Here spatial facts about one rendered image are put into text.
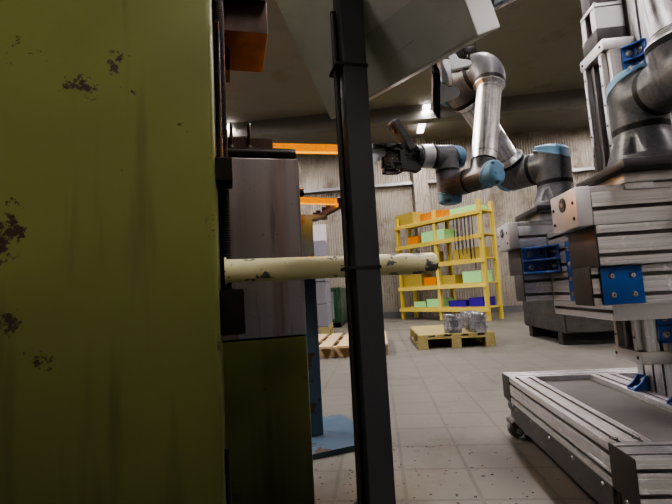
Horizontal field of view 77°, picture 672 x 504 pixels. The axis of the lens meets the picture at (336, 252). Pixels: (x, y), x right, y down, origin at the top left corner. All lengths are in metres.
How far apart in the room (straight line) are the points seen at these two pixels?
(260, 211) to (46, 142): 0.46
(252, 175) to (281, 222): 0.14
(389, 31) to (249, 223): 0.54
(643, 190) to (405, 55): 0.64
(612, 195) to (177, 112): 0.92
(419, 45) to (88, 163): 0.57
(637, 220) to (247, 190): 0.89
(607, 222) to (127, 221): 0.97
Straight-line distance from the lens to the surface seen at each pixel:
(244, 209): 1.06
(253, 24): 1.30
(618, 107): 1.25
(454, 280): 7.62
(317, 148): 1.29
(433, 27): 0.74
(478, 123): 1.41
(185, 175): 0.79
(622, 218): 1.13
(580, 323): 4.26
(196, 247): 0.76
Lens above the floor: 0.57
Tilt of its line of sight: 6 degrees up
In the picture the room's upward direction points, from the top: 3 degrees counter-clockwise
